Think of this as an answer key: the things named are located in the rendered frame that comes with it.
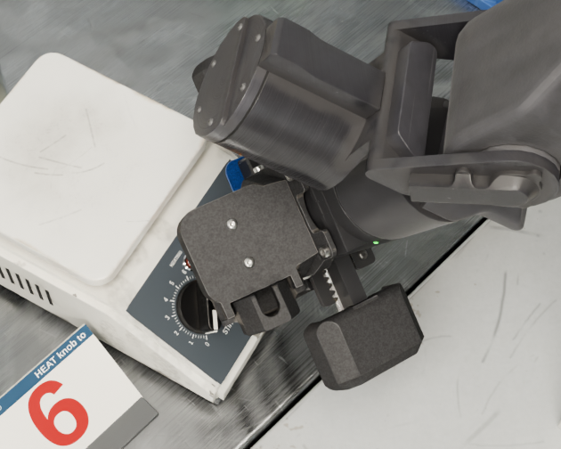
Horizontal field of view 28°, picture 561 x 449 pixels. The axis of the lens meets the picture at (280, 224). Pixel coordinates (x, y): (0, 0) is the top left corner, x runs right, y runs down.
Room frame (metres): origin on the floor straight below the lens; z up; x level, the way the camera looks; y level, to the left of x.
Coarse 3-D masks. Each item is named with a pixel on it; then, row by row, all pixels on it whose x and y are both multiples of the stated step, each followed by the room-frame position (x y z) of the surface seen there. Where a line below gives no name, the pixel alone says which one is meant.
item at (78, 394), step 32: (96, 352) 0.23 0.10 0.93; (64, 384) 0.21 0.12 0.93; (96, 384) 0.22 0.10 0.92; (0, 416) 0.19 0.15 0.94; (32, 416) 0.19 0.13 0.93; (64, 416) 0.20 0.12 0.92; (96, 416) 0.20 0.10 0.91; (0, 448) 0.17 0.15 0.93; (32, 448) 0.18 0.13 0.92; (64, 448) 0.18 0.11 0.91
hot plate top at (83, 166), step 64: (64, 64) 0.40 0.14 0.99; (0, 128) 0.35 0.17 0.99; (64, 128) 0.35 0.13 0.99; (128, 128) 0.35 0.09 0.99; (192, 128) 0.36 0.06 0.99; (0, 192) 0.30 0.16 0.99; (64, 192) 0.31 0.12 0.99; (128, 192) 0.31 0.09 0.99; (64, 256) 0.27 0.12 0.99; (128, 256) 0.27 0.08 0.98
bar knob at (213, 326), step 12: (192, 288) 0.27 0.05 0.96; (180, 300) 0.26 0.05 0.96; (192, 300) 0.26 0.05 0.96; (204, 300) 0.26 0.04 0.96; (180, 312) 0.25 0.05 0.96; (192, 312) 0.25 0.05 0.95; (204, 312) 0.25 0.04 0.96; (192, 324) 0.25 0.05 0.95; (204, 324) 0.25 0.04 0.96; (216, 324) 0.25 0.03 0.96
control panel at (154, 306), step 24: (216, 192) 0.33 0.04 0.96; (168, 264) 0.28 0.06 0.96; (144, 288) 0.26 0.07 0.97; (168, 288) 0.27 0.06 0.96; (144, 312) 0.25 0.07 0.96; (168, 312) 0.25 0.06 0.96; (168, 336) 0.24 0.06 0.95; (192, 336) 0.24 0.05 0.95; (216, 336) 0.25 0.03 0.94; (240, 336) 0.25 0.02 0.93; (192, 360) 0.23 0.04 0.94; (216, 360) 0.23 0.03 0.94
